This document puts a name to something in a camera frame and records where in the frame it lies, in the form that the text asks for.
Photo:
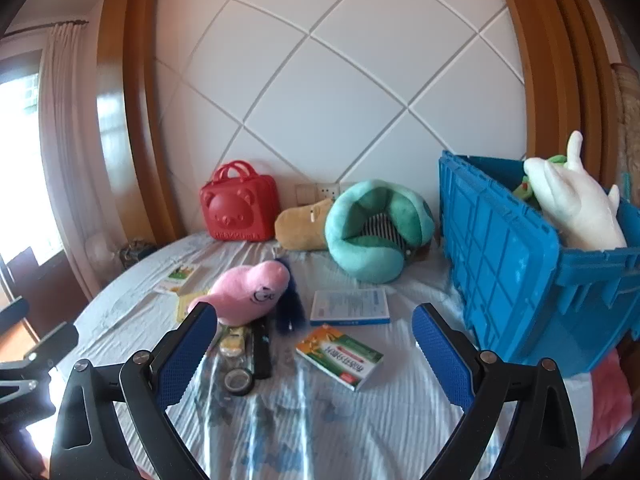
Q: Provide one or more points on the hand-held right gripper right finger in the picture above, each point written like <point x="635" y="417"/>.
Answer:
<point x="445" y="355"/>

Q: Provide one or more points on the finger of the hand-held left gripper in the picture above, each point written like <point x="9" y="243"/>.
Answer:
<point x="12" y="312"/>
<point x="52" y="342"/>

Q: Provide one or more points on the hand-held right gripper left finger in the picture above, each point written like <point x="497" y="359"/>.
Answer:
<point x="182" y="355"/>

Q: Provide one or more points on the yellow packet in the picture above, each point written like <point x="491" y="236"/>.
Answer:
<point x="182" y="305"/>

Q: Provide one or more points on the pink plush toy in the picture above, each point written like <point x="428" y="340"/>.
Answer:
<point x="240" y="290"/>

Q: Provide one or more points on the blue plastic crate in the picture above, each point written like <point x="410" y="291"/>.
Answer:
<point x="500" y="270"/>

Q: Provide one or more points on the green and orange box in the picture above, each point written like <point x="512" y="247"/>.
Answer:
<point x="340" y="355"/>

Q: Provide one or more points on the cloth-covered desktop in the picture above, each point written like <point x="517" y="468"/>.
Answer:
<point x="310" y="435"/>

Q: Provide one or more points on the small yellow jar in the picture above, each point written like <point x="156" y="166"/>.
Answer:
<point x="232" y="345"/>

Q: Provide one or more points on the black tape roll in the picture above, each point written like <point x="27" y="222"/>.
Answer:
<point x="227" y="384"/>

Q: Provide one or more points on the white and green leaflet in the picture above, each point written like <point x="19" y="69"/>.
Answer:
<point x="175" y="277"/>

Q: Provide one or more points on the black remote control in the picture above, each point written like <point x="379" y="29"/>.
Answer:
<point x="261" y="355"/>

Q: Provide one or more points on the blue and white box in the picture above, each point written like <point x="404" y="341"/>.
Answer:
<point x="350" y="305"/>

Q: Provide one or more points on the dark cloth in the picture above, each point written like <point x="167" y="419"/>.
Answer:
<point x="137" y="252"/>

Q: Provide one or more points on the dark blue fuzzy brush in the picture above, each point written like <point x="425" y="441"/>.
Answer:
<point x="290" y="310"/>

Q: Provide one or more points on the teal neck pillow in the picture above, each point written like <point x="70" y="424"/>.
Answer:
<point x="350" y="255"/>

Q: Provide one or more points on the striped fabric pouch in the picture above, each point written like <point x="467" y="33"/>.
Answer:
<point x="380" y="227"/>

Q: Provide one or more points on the red bear-face case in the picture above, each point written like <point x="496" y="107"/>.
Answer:
<point x="235" y="210"/>

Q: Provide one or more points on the pink cloth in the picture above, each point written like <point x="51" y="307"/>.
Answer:
<point x="610" y="400"/>

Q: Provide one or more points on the tan plush toy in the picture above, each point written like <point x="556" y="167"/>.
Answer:
<point x="300" y="230"/>

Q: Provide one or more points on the green frog plush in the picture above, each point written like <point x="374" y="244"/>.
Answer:
<point x="524" y="190"/>

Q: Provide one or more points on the white curtain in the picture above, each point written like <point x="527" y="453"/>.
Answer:
<point x="65" y="135"/>

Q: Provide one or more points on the white hand-shaped plush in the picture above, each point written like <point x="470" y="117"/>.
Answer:
<point x="580" y="210"/>

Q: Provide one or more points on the window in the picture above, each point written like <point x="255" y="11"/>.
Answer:
<point x="20" y="110"/>

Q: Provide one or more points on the beige patterned curtain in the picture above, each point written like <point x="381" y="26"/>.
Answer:
<point x="627" y="105"/>

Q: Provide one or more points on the white wall socket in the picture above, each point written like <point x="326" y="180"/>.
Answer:
<point x="327" y="190"/>

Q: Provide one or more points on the beige wall switch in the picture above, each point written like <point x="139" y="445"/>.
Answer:
<point x="305" y="193"/>

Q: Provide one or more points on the wooden wall frame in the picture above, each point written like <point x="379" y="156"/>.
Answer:
<point x="125" y="110"/>
<point x="555" y="60"/>

